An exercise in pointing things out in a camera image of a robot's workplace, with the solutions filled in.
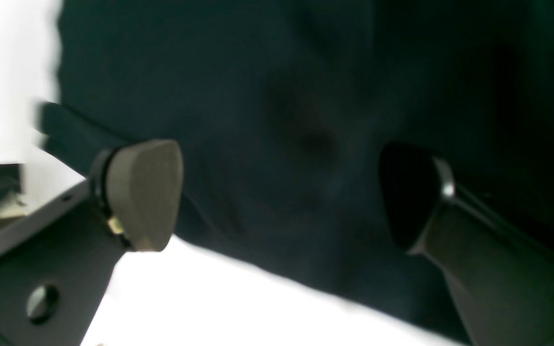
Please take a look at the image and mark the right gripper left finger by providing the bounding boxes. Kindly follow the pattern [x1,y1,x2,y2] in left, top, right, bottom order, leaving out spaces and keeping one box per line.
[0,139,183,346]

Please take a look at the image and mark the black t-shirt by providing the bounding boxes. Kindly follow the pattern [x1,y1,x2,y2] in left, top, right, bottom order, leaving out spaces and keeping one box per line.
[40,0,554,342]

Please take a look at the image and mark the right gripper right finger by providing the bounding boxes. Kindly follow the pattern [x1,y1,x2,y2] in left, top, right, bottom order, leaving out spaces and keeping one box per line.
[379,143,554,346]

